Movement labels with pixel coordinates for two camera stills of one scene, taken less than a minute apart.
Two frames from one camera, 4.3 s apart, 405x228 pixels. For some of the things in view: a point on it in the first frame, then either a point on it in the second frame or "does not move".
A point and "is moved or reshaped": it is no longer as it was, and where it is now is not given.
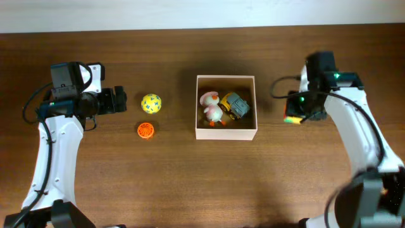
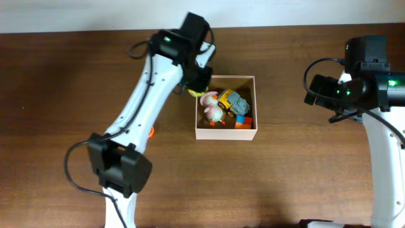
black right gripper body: (312, 109) to (329, 88)
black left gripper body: (105, 101) to (196, 78)
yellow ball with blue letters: (151, 103) is moved or reshaped
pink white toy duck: (213, 111) does not move
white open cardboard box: (244, 128) does not move
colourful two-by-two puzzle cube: (290, 119) to (243, 122)
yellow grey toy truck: (234, 105) does not move
